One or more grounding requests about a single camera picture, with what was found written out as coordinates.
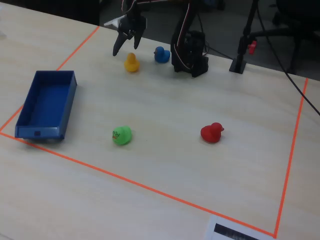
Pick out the red clamp knob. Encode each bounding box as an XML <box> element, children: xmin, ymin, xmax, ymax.
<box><xmin>248</xmin><ymin>40</ymin><xmax>258</xmax><ymax>56</ymax></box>

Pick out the black office chair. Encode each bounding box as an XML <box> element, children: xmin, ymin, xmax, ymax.
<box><xmin>249</xmin><ymin>0</ymin><xmax>320</xmax><ymax>76</ymax></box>

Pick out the green rubber duck with glasses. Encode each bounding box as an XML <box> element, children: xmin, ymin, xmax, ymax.
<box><xmin>111</xmin><ymin>125</ymin><xmax>133</xmax><ymax>147</ymax></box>

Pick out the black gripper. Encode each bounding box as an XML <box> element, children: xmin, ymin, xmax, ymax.
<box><xmin>112</xmin><ymin>14</ymin><xmax>148</xmax><ymax>57</ymax></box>

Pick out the blue rubber duck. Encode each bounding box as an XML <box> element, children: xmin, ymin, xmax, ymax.
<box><xmin>153</xmin><ymin>46</ymin><xmax>171</xmax><ymax>64</ymax></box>

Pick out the orange tape strip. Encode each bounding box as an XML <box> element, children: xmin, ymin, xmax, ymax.
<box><xmin>0</xmin><ymin>25</ymin><xmax>101</xmax><ymax>133</ymax></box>
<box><xmin>273</xmin><ymin>77</ymin><xmax>309</xmax><ymax>239</ymax></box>
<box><xmin>0</xmin><ymin>130</ymin><xmax>277</xmax><ymax>239</ymax></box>

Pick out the black camera stand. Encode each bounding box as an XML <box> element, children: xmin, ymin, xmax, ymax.
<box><xmin>228</xmin><ymin>0</ymin><xmax>261</xmax><ymax>74</ymax></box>

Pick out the white paper with barcode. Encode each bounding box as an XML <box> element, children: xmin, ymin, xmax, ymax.
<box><xmin>205</xmin><ymin>215</ymin><xmax>276</xmax><ymax>240</ymax></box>

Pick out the yellow rubber duck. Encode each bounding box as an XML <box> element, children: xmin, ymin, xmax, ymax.
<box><xmin>123</xmin><ymin>52</ymin><xmax>141</xmax><ymax>74</ymax></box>

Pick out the red rubber duck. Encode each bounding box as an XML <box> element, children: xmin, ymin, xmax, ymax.
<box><xmin>200</xmin><ymin>121</ymin><xmax>225</xmax><ymax>144</ymax></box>

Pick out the blue plastic box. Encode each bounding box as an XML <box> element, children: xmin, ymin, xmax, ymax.
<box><xmin>14</xmin><ymin>70</ymin><xmax>79</xmax><ymax>141</ymax></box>

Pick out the thin black cable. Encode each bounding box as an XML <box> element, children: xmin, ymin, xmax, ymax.
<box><xmin>203</xmin><ymin>37</ymin><xmax>237</xmax><ymax>61</ymax></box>

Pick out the thick black cable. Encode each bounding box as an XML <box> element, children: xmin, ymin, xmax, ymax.
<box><xmin>256</xmin><ymin>0</ymin><xmax>320</xmax><ymax>114</ymax></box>

